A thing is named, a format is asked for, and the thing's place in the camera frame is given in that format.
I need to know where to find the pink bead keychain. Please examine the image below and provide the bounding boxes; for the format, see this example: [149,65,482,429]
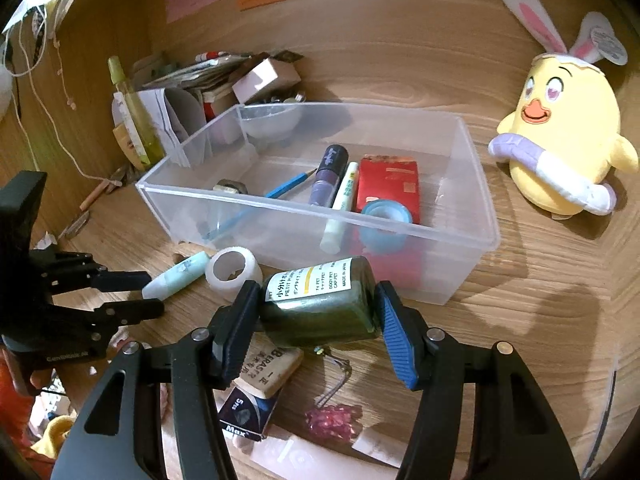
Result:
[305,347,363,443]

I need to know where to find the yellow chick plush toy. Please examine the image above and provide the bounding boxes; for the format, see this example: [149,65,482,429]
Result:
[487,0,640,218]

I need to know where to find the clear plastic storage box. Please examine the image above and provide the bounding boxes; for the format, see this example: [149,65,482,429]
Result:
[135,101,502,306]

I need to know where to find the small white and pink box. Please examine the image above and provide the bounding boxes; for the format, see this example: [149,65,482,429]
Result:
[231,57,302,105]

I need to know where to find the purple and black bottle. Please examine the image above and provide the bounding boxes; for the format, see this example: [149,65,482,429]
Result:
[309,144,349,208]

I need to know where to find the red boxes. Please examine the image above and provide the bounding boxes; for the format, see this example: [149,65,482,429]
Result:
[202,87,241,122]

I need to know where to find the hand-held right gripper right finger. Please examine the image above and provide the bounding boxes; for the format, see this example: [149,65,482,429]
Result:
[375,280,581,480]

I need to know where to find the dark green bottle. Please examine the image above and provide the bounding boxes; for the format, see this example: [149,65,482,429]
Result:
[259,256,382,347]

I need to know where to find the wooden stick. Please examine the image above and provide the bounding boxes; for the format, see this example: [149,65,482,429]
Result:
[80,182,109,211]

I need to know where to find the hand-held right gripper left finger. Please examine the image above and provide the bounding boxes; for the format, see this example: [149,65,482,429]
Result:
[52,280,263,480]

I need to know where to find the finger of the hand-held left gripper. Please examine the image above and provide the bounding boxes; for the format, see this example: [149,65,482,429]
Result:
[77,299,165,333]
[75,260,152,295]

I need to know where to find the white bowl of trinkets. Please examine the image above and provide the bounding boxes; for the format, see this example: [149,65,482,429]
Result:
[239,92,306,141]

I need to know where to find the white eraser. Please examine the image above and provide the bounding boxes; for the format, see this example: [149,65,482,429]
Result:
[235,335,305,396]

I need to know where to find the blue pencil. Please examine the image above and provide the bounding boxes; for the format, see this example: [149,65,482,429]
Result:
[202,169,318,241]

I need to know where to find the mint and white tube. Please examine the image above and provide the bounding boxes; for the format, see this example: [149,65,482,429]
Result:
[142,251,211,299]

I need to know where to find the white and green tube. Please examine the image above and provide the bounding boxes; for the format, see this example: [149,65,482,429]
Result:
[320,161,360,254]

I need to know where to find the white tape roll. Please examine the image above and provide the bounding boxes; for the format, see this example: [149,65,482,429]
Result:
[205,246,263,305]

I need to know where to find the blue tape roll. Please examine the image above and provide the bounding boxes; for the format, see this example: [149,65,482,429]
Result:
[361,199,415,253]

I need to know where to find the red box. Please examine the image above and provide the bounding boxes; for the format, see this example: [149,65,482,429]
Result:
[350,155,421,281]

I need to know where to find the yellow cream tube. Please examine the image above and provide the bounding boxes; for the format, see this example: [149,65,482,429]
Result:
[112,125,151,171]

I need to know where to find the yellow-green spray bottle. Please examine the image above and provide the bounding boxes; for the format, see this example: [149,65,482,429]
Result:
[107,56,166,162]

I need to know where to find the white cable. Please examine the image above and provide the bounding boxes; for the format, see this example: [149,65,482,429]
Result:
[17,5,118,183]

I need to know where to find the small blue and black box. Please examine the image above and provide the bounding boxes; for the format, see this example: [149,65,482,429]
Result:
[217,382,282,443]

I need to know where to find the folded white paper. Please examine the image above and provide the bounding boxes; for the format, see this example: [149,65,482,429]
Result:
[112,87,208,168]

